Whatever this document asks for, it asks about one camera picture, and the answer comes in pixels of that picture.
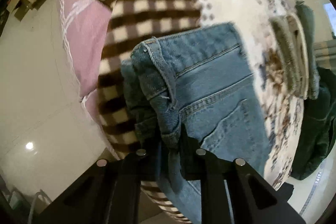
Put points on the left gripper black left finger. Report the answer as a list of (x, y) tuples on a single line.
[(108, 192)]

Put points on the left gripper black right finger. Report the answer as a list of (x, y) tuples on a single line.
[(232, 191)]

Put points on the blue denim jeans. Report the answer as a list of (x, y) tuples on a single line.
[(199, 80)]

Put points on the small black garment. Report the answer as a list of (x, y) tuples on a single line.
[(286, 191)]

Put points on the dark green fleece robe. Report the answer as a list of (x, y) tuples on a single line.
[(317, 137)]

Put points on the floral bed blanket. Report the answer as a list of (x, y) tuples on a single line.
[(134, 21)]

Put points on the stack of folded pants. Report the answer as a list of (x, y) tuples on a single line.
[(294, 33)]

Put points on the pink bed sheet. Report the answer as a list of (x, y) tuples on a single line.
[(83, 25)]

